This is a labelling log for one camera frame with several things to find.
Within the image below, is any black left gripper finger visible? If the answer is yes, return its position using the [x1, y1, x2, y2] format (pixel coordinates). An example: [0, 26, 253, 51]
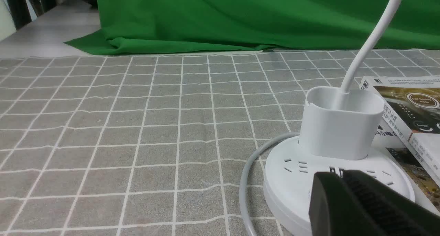
[309, 170, 440, 236]

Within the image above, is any white desk lamp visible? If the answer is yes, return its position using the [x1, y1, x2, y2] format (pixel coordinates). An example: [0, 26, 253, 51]
[263, 0, 416, 236]

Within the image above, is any bottom white magazine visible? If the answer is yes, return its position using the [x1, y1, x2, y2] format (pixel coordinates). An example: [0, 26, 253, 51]
[373, 122, 439, 215]

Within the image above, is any top self-driving textbook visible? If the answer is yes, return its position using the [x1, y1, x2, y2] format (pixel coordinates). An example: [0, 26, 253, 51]
[360, 75, 440, 177]

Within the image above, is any grey checked tablecloth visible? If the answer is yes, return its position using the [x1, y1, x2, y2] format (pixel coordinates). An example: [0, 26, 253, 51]
[0, 49, 440, 236]

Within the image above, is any green backdrop cloth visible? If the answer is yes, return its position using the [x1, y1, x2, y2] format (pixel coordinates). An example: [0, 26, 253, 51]
[64, 0, 440, 56]

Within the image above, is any grey lamp power cable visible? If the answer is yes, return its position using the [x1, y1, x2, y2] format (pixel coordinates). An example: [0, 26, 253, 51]
[239, 132, 300, 236]

